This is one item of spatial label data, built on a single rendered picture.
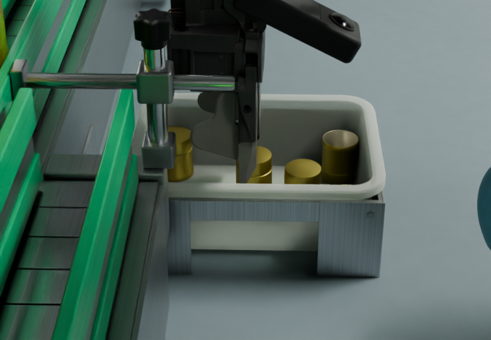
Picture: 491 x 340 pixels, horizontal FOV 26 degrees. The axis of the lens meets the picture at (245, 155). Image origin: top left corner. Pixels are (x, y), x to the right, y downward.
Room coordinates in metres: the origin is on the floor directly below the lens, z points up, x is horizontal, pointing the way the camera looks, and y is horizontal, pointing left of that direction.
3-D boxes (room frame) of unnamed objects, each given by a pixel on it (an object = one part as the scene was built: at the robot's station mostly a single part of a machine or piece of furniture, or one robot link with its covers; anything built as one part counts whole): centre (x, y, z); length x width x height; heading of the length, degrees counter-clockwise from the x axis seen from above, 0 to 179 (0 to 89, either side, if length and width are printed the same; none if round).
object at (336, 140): (0.88, -0.09, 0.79); 0.04 x 0.04 x 0.04
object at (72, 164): (0.72, 0.11, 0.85); 0.09 x 0.04 x 0.07; 89
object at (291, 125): (0.83, -0.01, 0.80); 0.22 x 0.17 x 0.09; 89
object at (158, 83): (0.72, 0.09, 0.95); 0.17 x 0.03 x 0.12; 89
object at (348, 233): (0.83, 0.02, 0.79); 0.27 x 0.17 x 0.08; 89
